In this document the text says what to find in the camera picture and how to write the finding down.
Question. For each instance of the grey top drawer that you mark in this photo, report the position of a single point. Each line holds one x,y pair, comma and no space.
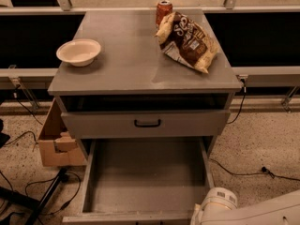
96,125

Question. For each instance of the black tripod stand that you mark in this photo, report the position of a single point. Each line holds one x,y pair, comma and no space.
36,206

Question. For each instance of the grey drawer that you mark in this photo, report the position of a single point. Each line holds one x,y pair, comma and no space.
96,125
143,182

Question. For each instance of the grey drawer cabinet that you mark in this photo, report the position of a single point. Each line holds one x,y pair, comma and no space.
131,74

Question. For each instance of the white paper bowl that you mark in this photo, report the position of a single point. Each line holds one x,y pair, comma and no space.
79,52

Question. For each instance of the brown chip bag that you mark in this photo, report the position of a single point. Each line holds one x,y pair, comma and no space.
186,42

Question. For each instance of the cardboard box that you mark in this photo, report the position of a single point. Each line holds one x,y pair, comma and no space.
57,148

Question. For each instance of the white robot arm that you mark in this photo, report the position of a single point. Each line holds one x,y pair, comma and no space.
219,207

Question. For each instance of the orange soda can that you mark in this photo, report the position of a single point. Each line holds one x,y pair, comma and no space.
164,7

